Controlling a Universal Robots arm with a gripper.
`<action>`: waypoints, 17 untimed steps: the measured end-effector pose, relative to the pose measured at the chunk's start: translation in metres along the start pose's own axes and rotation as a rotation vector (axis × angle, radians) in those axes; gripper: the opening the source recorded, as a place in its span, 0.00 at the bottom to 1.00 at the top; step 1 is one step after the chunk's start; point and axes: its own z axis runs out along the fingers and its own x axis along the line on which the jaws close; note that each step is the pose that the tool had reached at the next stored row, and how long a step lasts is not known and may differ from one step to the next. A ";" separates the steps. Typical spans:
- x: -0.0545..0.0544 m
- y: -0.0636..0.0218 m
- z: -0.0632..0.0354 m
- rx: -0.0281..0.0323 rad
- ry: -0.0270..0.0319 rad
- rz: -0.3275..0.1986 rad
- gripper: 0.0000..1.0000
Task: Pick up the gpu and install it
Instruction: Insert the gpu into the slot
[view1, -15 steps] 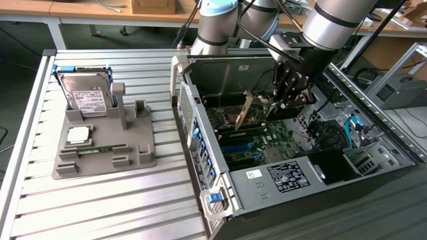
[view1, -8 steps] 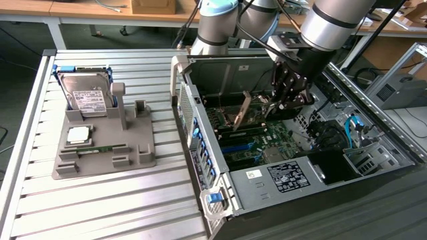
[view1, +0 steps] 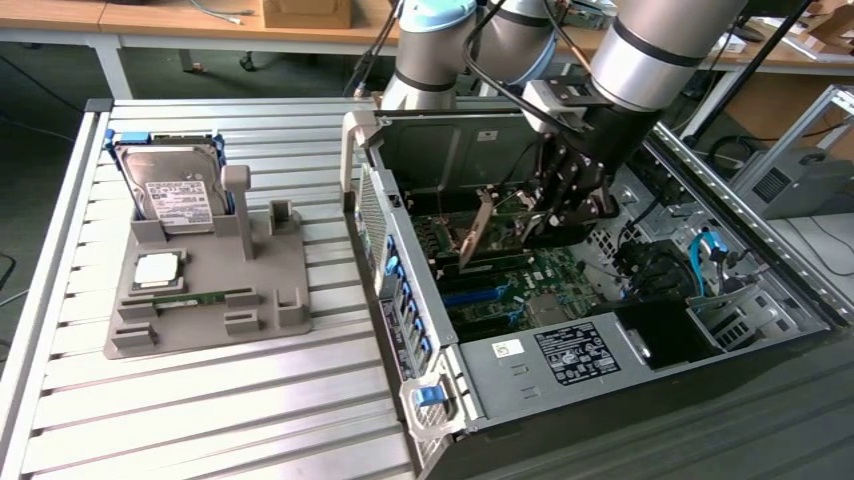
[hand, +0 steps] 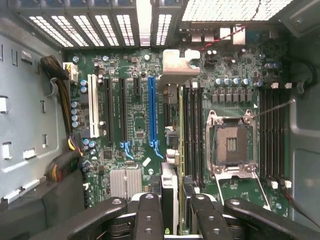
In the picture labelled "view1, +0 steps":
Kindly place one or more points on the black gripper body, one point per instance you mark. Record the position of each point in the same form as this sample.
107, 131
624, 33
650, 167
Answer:
616, 140

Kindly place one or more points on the green gpu graphics card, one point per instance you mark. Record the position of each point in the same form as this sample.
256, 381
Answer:
476, 225

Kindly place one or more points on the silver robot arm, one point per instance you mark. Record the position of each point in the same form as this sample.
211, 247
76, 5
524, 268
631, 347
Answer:
640, 60

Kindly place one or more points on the metal drive cage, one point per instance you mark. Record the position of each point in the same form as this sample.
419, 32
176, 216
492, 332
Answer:
640, 205

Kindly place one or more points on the metal socket cover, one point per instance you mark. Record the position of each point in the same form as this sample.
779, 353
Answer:
514, 205

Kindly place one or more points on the green motherboard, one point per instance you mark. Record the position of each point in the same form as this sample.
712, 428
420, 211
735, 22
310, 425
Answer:
554, 280

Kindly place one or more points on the cpu socket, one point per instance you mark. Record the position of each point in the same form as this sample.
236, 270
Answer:
454, 230

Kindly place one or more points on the open black pc case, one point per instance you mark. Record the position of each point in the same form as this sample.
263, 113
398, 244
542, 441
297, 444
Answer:
427, 150

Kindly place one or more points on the black installed ram stick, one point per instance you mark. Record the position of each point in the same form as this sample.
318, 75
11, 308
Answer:
500, 265

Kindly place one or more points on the silver chipset heatsink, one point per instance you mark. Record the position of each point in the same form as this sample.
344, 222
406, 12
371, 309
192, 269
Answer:
548, 309

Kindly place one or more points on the black tripod pole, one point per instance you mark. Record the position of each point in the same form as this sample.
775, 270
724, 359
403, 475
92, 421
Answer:
750, 70

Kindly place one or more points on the silver metal drive unit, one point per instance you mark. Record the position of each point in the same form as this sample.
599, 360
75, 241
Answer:
590, 12

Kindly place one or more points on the white small box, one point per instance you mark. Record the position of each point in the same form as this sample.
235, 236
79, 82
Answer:
734, 45

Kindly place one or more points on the blue expansion slot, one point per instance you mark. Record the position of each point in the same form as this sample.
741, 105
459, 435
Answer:
470, 297

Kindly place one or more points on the grey computer tower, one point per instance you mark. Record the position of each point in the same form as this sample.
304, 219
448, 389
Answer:
801, 185

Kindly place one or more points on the black plastic shroud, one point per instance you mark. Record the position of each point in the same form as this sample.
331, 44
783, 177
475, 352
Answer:
667, 330

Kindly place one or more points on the black monitor stand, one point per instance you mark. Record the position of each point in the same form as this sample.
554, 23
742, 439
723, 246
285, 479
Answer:
750, 27

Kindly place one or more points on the grey power supply unit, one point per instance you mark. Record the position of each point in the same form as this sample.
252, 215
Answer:
480, 390

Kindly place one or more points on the blue case latch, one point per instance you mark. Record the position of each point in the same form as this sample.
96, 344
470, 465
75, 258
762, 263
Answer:
427, 395

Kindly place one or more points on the brown cardboard box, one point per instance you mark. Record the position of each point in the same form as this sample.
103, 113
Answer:
307, 12

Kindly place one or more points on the green ram stick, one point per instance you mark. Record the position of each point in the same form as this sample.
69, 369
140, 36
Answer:
193, 300

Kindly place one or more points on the grey plastic parts rack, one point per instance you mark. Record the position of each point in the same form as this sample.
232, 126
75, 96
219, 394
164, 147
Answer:
200, 330

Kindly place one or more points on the silver cpu chip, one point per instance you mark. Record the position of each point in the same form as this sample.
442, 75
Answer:
159, 272

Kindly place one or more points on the grey camera box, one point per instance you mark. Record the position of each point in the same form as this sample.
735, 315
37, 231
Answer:
560, 100

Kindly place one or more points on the aluminium profile frame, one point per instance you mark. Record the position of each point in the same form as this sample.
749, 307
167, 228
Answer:
807, 120

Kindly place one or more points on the wooden desk white frame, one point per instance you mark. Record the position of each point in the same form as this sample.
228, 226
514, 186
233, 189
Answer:
67, 20
794, 59

